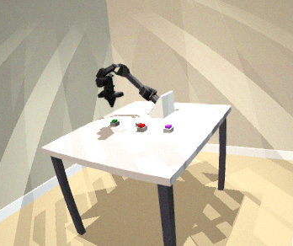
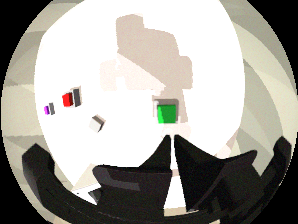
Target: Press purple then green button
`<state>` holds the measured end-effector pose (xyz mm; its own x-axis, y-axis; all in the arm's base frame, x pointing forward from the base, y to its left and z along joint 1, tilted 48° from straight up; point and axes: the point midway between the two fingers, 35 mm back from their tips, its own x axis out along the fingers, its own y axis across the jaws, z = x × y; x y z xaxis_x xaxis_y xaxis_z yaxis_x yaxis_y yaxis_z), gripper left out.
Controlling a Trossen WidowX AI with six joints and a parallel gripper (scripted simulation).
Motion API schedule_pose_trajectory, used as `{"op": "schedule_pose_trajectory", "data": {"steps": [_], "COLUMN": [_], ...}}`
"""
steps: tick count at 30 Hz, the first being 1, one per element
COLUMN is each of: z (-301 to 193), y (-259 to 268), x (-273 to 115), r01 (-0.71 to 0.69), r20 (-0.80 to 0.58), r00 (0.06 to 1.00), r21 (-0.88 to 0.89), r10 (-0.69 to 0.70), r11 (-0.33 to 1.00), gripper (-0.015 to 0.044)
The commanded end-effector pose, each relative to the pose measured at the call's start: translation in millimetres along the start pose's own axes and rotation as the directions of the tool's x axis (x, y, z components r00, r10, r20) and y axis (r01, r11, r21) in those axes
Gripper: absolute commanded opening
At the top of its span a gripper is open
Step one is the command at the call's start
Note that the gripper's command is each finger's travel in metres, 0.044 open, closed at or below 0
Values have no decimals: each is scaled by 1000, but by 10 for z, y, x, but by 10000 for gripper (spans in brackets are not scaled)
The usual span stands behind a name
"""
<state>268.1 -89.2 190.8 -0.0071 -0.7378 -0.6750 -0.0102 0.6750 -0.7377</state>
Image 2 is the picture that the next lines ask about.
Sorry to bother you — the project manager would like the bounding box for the green button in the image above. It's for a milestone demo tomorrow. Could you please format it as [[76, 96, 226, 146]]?
[[153, 99, 180, 125]]

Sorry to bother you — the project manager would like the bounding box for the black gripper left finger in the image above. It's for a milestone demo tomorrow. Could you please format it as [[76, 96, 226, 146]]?
[[92, 135, 173, 209]]

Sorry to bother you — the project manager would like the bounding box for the red button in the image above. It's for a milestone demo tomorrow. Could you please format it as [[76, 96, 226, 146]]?
[[63, 89, 81, 108]]

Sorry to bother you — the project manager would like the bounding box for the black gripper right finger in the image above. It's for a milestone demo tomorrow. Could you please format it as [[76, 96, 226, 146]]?
[[173, 133, 258, 213]]

